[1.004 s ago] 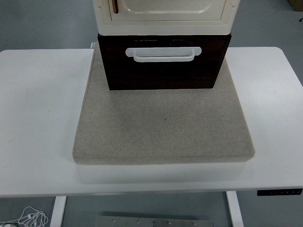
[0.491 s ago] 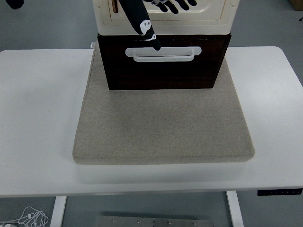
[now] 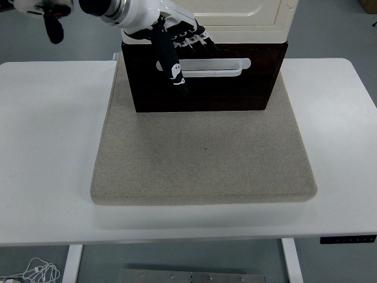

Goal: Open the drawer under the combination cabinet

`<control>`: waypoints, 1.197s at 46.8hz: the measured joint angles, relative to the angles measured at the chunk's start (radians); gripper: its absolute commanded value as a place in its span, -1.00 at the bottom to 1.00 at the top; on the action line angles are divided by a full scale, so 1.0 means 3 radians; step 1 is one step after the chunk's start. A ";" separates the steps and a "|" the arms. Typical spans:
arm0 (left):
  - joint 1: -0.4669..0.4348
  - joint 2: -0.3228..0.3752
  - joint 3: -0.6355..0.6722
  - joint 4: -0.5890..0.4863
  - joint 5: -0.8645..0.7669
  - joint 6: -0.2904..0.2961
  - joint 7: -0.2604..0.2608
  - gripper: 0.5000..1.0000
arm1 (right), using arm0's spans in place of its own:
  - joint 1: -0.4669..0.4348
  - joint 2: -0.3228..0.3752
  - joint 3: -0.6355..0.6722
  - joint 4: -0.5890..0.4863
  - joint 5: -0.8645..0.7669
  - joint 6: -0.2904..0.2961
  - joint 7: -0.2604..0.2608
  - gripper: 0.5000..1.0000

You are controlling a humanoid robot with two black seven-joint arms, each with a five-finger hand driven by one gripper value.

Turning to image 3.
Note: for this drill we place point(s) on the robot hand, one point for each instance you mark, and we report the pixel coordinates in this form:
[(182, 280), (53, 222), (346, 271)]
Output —
[(147, 14)]

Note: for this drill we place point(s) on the dark wooden drawer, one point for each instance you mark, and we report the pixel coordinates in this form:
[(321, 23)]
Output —
[(235, 94)]

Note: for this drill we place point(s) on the small white hook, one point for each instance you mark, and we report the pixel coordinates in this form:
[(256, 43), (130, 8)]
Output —
[(115, 56)]

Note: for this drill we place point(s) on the beige felt mat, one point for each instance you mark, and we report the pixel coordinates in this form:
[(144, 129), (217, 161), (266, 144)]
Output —
[(206, 153)]

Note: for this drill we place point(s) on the cardboard box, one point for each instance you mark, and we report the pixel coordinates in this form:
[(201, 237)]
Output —
[(371, 6)]

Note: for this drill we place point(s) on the white table leg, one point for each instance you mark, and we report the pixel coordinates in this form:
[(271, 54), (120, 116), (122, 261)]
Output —
[(72, 262), (293, 262)]

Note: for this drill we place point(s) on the black table control panel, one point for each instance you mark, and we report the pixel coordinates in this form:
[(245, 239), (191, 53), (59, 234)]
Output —
[(347, 239)]

